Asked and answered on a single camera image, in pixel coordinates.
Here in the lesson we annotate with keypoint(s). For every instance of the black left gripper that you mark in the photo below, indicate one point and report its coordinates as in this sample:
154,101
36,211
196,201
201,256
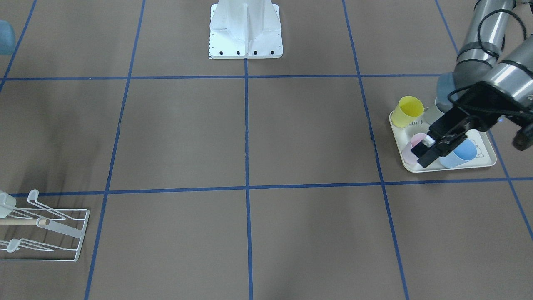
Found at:
476,99

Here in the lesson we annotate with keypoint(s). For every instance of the light blue plastic cup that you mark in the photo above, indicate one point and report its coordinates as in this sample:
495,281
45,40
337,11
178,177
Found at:
466,151

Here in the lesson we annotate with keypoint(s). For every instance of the pale green-white plastic cup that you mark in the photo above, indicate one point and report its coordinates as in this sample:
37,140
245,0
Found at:
7,204

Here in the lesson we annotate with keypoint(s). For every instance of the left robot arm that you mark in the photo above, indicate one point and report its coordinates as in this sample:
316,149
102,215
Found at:
479,59

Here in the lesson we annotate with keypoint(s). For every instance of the yellow plastic cup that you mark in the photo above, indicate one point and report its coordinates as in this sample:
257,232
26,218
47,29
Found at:
408,109

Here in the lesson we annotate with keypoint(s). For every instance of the grey plastic cup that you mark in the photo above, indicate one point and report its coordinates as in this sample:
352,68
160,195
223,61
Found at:
435,111

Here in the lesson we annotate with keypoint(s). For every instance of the cream plastic tray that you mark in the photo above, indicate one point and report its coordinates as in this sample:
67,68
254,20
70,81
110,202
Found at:
485,154

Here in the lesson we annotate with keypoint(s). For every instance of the white wire cup rack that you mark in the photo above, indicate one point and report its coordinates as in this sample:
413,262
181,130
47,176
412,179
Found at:
38,232

